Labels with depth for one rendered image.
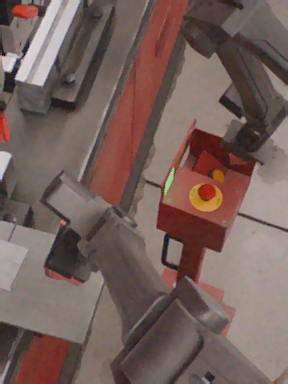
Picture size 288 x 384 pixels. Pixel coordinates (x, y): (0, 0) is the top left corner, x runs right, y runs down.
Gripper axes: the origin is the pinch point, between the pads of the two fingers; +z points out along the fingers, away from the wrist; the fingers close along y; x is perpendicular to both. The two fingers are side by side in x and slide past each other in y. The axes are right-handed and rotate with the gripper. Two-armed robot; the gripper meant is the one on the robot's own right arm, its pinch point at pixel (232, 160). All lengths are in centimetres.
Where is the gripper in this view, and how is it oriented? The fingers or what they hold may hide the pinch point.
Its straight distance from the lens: 167.0
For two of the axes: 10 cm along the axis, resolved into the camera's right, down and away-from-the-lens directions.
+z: -2.8, 3.7, 8.9
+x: -3.9, 8.0, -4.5
